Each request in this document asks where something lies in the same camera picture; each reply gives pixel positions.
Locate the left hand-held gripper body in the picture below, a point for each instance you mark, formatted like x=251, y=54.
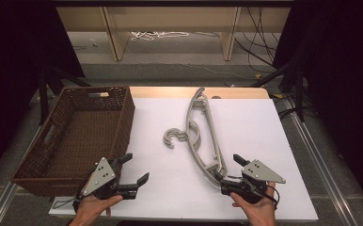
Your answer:
x=99, y=175

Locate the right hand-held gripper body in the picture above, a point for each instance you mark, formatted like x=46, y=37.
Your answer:
x=261, y=172

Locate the brown wicker basket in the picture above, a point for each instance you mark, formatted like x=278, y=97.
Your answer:
x=76, y=138

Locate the person's left hand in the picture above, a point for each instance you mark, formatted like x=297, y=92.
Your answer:
x=90, y=208

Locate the person's right hand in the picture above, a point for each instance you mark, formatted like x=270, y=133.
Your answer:
x=261, y=210

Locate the white table mat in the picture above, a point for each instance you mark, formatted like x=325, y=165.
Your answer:
x=170, y=188

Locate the small yellow plug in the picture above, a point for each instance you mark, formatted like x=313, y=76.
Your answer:
x=258, y=76

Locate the black tripod stand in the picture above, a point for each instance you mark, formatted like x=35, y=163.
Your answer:
x=44, y=94
x=298, y=94

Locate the light wooden shelf unit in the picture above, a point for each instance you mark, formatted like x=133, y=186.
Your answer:
x=170, y=19

